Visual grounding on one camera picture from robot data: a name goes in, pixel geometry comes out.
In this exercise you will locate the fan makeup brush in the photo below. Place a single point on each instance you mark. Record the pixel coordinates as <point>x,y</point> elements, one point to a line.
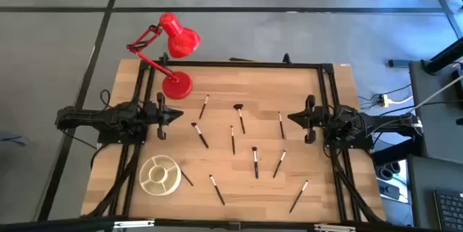
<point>240,118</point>

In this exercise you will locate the black keyboard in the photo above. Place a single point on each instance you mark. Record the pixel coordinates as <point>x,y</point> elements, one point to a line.
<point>449,210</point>

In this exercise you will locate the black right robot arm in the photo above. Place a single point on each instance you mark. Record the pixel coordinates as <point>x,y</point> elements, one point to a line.
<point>380,121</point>

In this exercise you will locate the black pen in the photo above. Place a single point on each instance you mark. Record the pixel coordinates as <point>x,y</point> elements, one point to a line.
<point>298,196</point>

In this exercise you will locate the black headphones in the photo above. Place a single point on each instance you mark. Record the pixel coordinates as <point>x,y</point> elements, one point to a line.
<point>388,170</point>

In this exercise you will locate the silver metal bracket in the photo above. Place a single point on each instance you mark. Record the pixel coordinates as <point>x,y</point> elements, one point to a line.
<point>134,223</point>
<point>334,228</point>

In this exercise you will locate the black aluminium table frame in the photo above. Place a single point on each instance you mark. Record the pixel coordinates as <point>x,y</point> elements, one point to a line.
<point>235,64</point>

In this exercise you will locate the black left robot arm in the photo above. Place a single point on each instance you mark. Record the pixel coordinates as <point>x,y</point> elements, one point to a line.
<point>90,118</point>

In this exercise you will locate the red desk lamp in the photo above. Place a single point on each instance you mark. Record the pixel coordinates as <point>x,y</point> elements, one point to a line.
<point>177,85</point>

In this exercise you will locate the round-head makeup brush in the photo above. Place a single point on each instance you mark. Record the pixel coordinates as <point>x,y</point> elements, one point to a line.
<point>255,163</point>
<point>200,135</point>

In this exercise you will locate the grey desk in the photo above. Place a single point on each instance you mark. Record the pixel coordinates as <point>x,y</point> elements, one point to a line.
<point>437,134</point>
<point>419,188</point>

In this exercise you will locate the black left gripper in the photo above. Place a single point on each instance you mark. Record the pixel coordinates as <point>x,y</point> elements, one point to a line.
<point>161,116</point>

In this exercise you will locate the slim makeup brush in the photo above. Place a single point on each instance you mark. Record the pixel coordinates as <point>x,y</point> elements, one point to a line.
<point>279,163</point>
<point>217,189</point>
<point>187,179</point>
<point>204,106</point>
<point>232,139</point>
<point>281,125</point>

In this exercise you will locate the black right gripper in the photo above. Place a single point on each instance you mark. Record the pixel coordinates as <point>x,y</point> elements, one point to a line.
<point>310,120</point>

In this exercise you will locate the round divided cream container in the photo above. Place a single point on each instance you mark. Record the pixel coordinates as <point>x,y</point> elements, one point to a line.
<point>152,185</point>

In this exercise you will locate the yellow power strip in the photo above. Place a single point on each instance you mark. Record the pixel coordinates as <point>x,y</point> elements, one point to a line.
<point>383,100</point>

